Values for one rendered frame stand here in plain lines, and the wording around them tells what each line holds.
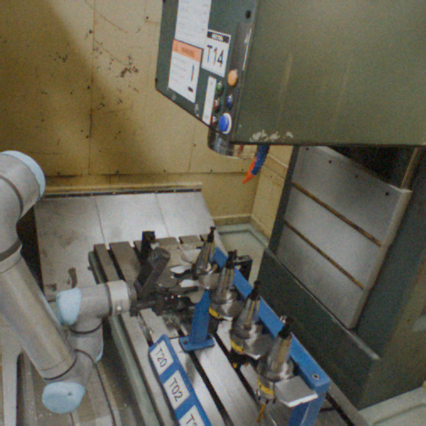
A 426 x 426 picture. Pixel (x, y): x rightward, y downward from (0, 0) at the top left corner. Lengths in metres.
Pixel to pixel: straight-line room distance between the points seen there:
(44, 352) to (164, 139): 1.51
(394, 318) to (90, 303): 0.91
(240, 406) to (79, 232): 1.20
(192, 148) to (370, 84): 1.48
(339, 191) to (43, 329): 1.00
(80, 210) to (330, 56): 1.57
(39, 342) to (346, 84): 0.75
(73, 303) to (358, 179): 0.91
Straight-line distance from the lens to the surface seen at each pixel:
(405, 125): 1.03
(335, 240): 1.48
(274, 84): 0.76
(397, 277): 1.38
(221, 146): 1.08
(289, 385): 0.80
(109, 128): 2.09
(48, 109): 2.02
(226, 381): 1.21
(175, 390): 1.12
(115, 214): 2.13
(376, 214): 1.34
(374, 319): 1.48
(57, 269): 1.93
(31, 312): 0.83
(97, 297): 0.95
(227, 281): 0.92
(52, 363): 0.89
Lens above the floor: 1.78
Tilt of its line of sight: 26 degrees down
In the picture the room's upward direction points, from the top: 10 degrees clockwise
